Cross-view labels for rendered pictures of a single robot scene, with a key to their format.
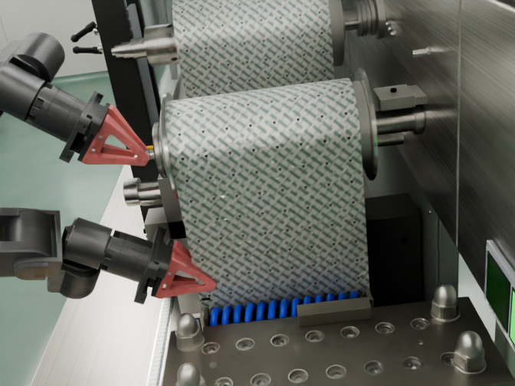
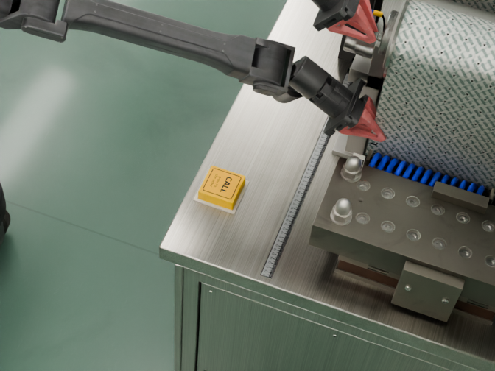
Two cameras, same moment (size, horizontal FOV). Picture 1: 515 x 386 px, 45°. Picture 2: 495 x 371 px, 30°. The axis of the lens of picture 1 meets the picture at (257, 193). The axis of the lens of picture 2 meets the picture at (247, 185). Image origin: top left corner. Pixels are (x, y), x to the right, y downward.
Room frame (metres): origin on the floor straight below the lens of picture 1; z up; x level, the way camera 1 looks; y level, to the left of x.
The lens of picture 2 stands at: (-0.38, 0.06, 2.28)
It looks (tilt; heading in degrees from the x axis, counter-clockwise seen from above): 52 degrees down; 13
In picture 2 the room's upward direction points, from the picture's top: 6 degrees clockwise
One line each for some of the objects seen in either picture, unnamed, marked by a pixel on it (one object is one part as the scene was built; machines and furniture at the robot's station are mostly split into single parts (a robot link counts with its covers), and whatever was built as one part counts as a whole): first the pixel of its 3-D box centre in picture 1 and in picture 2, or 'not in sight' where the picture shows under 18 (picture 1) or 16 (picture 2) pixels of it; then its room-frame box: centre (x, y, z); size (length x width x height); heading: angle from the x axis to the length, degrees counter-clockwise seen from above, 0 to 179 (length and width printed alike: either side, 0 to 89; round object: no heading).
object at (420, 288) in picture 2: not in sight; (426, 293); (0.50, -0.07, 0.97); 0.10 x 0.03 x 0.11; 88
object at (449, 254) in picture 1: (337, 70); not in sight; (1.84, -0.29, 1.02); 2.24 x 0.04 x 0.24; 178
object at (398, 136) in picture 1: (377, 140); not in sight; (0.89, -0.19, 1.18); 0.08 x 0.02 x 0.02; 88
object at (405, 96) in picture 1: (398, 95); not in sight; (0.77, -0.20, 1.28); 0.06 x 0.05 x 0.02; 88
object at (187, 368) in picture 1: (189, 380); (342, 208); (0.56, 0.11, 1.05); 0.04 x 0.04 x 0.04
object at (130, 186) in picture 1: (132, 192); (351, 40); (0.82, 0.18, 1.18); 0.04 x 0.02 x 0.04; 178
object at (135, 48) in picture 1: (130, 49); not in sight; (1.04, 0.17, 1.34); 0.06 x 0.03 x 0.03; 88
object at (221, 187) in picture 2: not in sight; (222, 187); (0.63, 0.34, 0.91); 0.07 x 0.07 x 0.02; 88
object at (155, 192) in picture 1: (175, 263); (360, 96); (0.82, 0.14, 1.05); 0.06 x 0.05 x 0.31; 88
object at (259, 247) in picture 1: (279, 253); (440, 140); (0.72, -0.02, 1.11); 0.23 x 0.01 x 0.18; 88
